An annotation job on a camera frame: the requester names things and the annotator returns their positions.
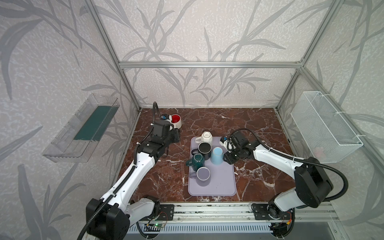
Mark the white mug red interior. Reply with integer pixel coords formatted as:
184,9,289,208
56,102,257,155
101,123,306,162
171,114,182,129

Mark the light blue mug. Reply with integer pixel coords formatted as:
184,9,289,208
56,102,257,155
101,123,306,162
211,147,224,165

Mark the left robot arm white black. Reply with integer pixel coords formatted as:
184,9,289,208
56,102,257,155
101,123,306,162
78,120,180,240

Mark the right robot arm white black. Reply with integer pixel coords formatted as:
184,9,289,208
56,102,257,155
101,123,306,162
220,129,349,219

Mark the black mug white rim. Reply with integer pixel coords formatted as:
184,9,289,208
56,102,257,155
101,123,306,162
191,142,212,161

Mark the dark green mug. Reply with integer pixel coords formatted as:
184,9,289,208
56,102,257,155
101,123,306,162
186,153,205,172

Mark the white octagonal mug upside down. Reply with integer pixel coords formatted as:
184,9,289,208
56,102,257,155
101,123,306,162
195,131,213,144

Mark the lavender purple mug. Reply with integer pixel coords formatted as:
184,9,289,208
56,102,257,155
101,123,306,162
190,167,211,187

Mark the green pad in bin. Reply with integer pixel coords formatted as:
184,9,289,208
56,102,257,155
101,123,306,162
74,106,119,141

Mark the green circuit board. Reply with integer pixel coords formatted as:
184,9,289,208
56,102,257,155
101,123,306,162
146,223,166,232

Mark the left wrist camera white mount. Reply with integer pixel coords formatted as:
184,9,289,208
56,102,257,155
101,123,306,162
161,114,172,122

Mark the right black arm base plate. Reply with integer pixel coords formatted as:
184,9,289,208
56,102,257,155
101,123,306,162
251,203,293,222

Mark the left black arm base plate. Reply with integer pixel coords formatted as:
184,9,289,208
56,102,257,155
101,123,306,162
149,204,175,221

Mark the white wire mesh basket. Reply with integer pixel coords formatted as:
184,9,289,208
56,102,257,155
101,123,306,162
291,91,364,164

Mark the aluminium frame crossbar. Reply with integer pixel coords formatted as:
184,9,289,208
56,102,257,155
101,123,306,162
119,62,302,69

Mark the clear plastic wall bin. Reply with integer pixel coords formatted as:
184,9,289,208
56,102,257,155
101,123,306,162
42,94,120,163

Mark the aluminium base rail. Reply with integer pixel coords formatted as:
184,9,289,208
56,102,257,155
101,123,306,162
162,202,340,224

